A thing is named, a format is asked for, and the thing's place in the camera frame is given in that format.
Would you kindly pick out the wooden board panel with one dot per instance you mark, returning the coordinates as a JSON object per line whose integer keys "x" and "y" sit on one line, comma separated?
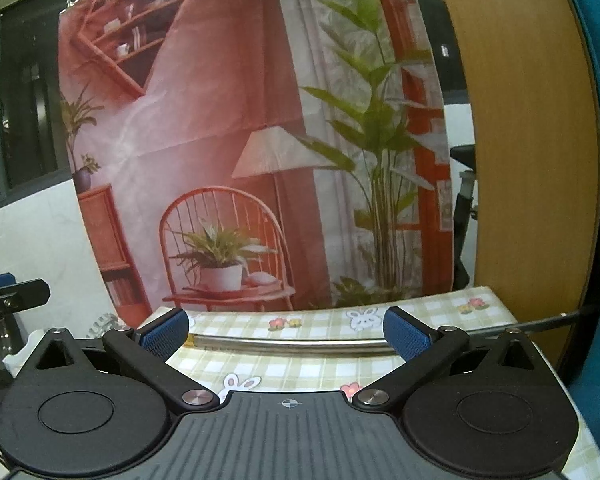
{"x": 534, "y": 107}

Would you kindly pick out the checkered bunny tablecloth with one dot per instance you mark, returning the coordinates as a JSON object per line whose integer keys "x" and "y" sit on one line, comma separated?
{"x": 223, "y": 371}

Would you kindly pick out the printed room backdrop cloth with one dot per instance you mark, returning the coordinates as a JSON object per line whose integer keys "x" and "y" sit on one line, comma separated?
{"x": 258, "y": 155}

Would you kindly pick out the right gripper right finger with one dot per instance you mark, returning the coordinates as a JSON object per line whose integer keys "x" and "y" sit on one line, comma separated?
{"x": 425, "y": 352}

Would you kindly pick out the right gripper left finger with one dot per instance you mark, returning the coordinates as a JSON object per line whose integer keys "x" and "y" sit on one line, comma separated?
{"x": 142, "y": 354}

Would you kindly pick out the steel clothes pole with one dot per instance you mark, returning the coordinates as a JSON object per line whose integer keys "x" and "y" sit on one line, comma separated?
{"x": 356, "y": 347}

